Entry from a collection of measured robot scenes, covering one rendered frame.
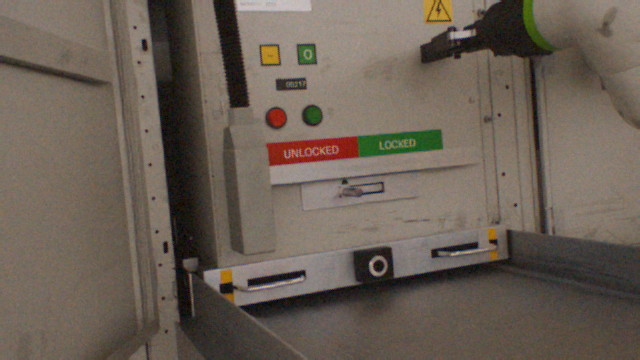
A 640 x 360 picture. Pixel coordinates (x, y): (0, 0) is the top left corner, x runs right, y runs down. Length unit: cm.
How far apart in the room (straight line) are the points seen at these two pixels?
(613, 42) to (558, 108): 53
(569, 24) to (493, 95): 46
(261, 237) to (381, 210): 27
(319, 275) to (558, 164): 53
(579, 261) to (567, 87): 39
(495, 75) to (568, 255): 36
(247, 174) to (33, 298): 30
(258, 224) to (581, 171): 70
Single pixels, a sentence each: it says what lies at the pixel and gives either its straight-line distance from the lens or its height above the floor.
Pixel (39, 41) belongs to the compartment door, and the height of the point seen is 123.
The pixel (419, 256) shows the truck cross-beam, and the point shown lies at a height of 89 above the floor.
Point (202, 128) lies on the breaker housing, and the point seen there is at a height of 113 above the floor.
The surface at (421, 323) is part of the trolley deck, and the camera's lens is 88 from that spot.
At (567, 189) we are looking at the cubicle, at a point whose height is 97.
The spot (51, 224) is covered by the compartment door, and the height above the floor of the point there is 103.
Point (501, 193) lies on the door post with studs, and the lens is 124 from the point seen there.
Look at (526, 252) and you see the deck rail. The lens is 116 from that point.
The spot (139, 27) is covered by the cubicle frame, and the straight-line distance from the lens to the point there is 101.
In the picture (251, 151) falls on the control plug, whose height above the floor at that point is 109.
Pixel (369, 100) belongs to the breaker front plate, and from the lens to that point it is 105.
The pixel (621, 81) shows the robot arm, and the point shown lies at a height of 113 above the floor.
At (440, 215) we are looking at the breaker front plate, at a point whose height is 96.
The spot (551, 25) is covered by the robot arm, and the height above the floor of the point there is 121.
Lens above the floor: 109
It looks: 3 degrees down
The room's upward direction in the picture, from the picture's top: 5 degrees counter-clockwise
